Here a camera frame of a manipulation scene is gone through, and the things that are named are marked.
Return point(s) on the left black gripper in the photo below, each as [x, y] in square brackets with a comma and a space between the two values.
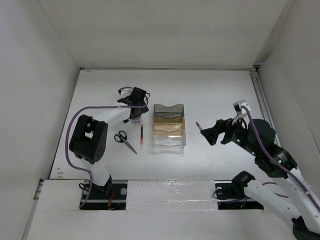
[143, 110]

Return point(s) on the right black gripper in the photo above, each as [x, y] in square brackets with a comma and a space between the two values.
[211, 133]

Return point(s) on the small clear clip jar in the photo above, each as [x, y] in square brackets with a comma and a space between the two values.
[137, 121]

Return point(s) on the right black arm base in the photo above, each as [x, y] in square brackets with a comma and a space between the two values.
[230, 194]

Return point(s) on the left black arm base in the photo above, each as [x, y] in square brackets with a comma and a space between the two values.
[95, 201]

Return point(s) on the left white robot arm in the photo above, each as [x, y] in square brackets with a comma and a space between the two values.
[87, 131]

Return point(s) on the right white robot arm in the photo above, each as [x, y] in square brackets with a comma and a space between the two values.
[301, 213]

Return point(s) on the clear plastic tray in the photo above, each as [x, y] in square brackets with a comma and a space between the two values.
[169, 140]

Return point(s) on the grey smoked plastic tray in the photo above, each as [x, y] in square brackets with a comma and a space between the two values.
[168, 112]

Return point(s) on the black handled scissors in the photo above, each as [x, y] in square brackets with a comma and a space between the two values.
[121, 137]

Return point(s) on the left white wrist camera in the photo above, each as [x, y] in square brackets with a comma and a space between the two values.
[125, 91]

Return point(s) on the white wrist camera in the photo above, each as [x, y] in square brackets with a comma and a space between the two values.
[125, 91]
[241, 108]

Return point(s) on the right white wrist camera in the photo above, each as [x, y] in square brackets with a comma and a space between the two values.
[241, 108]

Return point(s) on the aluminium rail right side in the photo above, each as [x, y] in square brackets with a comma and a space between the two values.
[262, 102]

